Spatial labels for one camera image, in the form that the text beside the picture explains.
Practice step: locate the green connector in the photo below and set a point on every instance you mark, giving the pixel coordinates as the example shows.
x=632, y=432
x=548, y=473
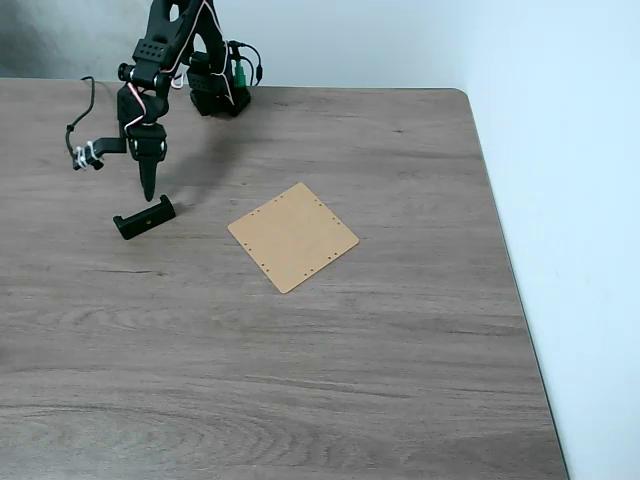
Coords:
x=239, y=75

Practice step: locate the black U-shaped block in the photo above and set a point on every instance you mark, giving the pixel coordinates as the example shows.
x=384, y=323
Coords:
x=145, y=219

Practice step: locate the orange square board with holes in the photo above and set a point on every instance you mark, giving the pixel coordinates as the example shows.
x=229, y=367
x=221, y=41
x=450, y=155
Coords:
x=295, y=240

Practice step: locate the black camera on bracket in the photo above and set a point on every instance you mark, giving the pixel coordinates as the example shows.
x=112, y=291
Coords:
x=107, y=145

